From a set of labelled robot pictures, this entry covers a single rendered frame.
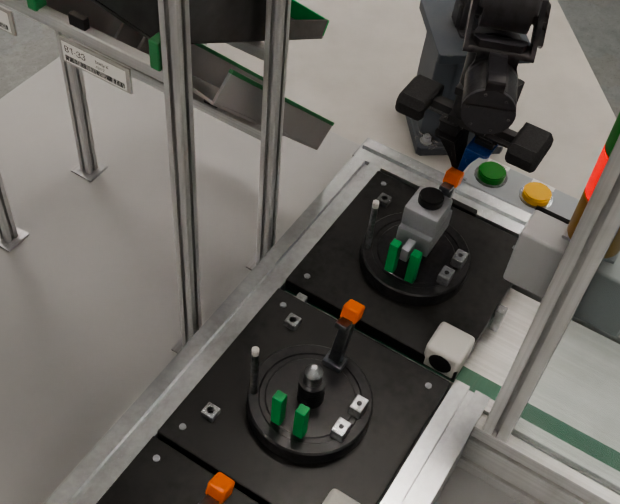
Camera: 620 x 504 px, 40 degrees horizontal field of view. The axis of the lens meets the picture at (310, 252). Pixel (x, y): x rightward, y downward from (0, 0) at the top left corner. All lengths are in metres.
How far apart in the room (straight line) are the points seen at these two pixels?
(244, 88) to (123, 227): 0.37
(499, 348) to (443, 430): 0.18
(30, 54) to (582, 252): 2.48
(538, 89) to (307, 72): 0.41
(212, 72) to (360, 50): 0.50
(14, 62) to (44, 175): 1.66
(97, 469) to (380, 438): 0.31
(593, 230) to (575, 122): 0.83
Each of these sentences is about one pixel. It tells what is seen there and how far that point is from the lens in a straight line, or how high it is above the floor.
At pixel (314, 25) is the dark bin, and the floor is 1.21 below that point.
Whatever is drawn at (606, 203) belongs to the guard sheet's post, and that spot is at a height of 1.33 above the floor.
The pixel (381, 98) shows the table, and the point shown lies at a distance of 1.52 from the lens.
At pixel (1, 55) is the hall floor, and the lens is 3.06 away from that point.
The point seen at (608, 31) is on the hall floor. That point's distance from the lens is 3.44.
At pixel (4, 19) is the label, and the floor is 1.28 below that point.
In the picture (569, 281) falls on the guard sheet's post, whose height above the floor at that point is 1.23.
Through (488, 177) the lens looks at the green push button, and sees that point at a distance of 1.25.
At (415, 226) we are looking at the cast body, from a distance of 1.04.
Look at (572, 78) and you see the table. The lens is 1.66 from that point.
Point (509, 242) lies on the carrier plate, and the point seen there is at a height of 0.97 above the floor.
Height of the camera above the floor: 1.82
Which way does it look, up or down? 50 degrees down
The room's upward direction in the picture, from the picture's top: 7 degrees clockwise
